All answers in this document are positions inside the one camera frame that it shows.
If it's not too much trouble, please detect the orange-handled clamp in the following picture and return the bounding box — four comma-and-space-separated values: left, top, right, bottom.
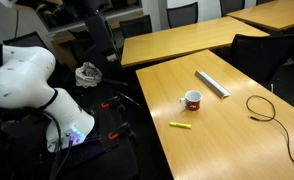
101, 96, 120, 109
108, 123, 131, 140

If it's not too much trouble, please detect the black office chair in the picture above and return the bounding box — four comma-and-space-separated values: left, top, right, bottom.
228, 33, 294, 84

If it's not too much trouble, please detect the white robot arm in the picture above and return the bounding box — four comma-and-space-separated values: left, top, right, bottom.
0, 44, 95, 152

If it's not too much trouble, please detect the crumpled grey cloth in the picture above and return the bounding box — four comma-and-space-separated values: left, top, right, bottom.
75, 62, 102, 88

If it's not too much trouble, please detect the orange-handled clamp near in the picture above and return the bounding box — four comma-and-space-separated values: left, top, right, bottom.
108, 123, 131, 140

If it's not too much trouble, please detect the yellow marker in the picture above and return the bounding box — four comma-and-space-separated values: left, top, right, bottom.
169, 122, 192, 129

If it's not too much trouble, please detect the red and white mug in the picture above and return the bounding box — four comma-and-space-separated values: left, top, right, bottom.
179, 90, 202, 111

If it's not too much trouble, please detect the orange-handled clamp far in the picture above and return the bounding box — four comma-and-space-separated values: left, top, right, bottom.
101, 96, 120, 109

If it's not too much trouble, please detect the silver metal bar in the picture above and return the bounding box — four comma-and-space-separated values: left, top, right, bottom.
195, 71, 231, 99

